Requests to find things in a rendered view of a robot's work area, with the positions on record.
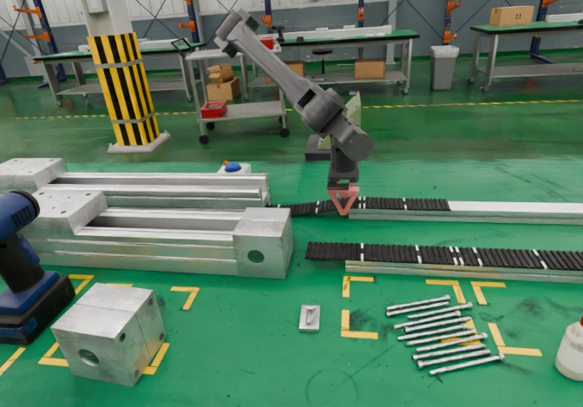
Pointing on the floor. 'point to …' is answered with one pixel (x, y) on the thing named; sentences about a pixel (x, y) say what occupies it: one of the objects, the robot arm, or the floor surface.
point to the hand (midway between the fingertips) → (343, 203)
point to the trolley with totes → (210, 112)
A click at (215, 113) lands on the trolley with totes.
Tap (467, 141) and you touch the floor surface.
